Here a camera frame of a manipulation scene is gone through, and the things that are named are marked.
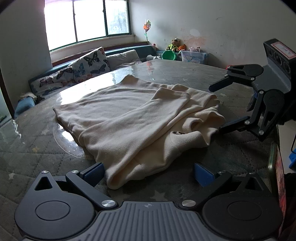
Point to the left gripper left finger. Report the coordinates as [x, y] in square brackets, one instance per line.
[83, 183]

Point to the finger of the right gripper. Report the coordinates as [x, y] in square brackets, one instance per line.
[241, 74]
[258, 123]

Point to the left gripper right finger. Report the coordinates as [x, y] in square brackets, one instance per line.
[210, 181]

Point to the cream long-sleeve sweater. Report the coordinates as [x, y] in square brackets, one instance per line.
[137, 128]

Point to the clear plastic storage box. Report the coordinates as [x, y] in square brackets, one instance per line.
[195, 57]

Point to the blue plastic object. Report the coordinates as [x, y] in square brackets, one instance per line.
[292, 158]

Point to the teddy bear toy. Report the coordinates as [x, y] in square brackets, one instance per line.
[176, 46]

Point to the green plastic basin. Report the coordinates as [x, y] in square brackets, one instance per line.
[169, 55]

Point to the blue folded blanket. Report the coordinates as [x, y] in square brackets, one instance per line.
[23, 105]

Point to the teal bench sofa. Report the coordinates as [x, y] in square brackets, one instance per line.
[144, 52]

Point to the colourful pinwheel flower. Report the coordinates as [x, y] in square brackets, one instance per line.
[147, 27]

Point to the long butterfly print pillow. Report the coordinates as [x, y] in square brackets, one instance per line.
[47, 85]

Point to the beige plain cushion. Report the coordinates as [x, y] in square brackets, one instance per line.
[122, 60]

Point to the square butterfly print cushion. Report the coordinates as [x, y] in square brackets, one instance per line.
[90, 65]

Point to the window with green frame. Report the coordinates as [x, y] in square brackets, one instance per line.
[71, 22]

